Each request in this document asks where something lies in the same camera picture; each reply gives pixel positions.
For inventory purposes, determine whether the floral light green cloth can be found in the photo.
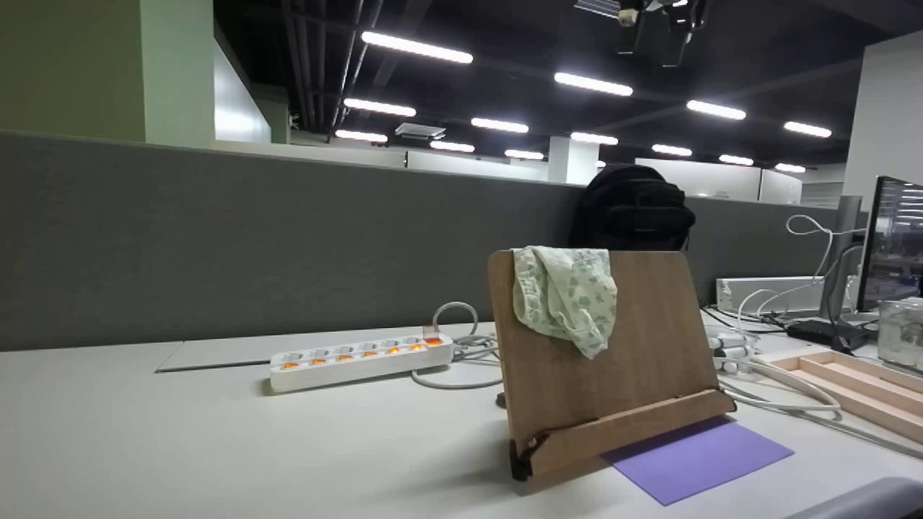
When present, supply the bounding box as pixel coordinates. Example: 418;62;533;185
515;245;619;360

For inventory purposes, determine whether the black backpack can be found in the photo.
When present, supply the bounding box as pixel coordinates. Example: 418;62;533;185
568;163;695;251

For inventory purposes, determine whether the wooden book stand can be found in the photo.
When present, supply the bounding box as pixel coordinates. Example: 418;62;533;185
489;251;735;486

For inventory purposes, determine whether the white power strip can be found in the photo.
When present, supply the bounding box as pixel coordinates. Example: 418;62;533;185
270;335;454;392

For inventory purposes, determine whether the purple paper sheet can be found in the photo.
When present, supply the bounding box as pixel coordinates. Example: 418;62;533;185
607;420;793;508

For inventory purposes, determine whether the white rectangular box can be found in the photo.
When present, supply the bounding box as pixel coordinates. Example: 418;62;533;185
717;275;823;313

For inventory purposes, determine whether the grey monitor stand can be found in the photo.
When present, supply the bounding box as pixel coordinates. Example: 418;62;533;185
786;195;867;353

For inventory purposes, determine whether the computer monitor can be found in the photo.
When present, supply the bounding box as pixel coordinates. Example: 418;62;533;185
858;174;923;311

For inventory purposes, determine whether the white coiled cable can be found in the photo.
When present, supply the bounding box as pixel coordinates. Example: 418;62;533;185
409;296;505;392

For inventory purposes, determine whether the wooden frame tray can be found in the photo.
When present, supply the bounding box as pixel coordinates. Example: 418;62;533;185
779;352;923;443

